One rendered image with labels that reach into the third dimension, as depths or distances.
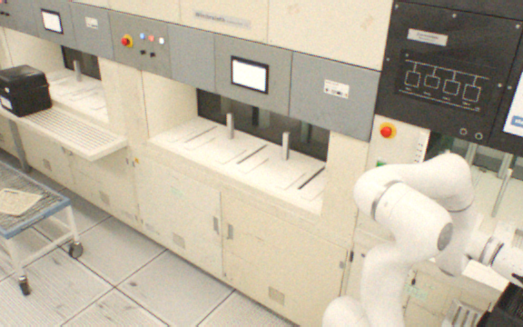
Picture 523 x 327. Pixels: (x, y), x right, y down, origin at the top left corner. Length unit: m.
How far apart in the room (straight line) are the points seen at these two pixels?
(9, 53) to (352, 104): 2.77
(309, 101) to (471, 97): 0.61
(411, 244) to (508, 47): 0.77
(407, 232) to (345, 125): 0.89
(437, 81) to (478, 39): 0.18
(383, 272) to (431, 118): 0.74
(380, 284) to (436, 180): 0.25
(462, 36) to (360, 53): 0.35
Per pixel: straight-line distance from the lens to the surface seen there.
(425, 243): 0.88
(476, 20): 1.47
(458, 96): 1.53
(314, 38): 1.69
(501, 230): 2.10
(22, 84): 3.23
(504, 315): 1.31
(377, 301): 1.03
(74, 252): 3.15
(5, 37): 3.75
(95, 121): 3.00
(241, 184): 2.20
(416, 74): 1.55
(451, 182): 0.99
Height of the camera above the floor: 2.05
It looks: 31 degrees down
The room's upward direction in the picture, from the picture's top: 2 degrees clockwise
